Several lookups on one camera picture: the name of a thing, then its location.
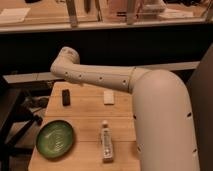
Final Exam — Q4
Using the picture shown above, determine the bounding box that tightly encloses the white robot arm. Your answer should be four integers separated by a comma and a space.
50, 47, 201, 171

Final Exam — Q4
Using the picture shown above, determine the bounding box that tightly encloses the black eraser block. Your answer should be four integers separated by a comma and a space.
62, 89, 70, 106

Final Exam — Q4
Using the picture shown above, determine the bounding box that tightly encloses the green ceramic plate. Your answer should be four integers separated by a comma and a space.
36, 120, 75, 159

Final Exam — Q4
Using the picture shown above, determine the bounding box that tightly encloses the white rectangular block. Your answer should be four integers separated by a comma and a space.
104, 90, 114, 105

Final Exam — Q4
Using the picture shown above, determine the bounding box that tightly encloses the white tube with cap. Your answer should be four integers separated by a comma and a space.
101, 120, 114, 163

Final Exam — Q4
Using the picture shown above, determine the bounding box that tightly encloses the black chair left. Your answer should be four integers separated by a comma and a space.
0, 75, 44, 171

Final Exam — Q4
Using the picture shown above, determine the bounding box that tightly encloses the white paper sheet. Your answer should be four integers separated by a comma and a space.
0, 8, 30, 24

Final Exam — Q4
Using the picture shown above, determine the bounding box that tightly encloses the metal frame post right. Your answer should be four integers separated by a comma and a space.
126, 0, 136, 25

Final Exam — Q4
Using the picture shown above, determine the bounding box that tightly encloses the metal frame post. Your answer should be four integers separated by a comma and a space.
66, 0, 78, 27
126, 0, 136, 25

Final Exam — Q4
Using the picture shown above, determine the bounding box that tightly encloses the metal frame post left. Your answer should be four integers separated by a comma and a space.
66, 0, 78, 27

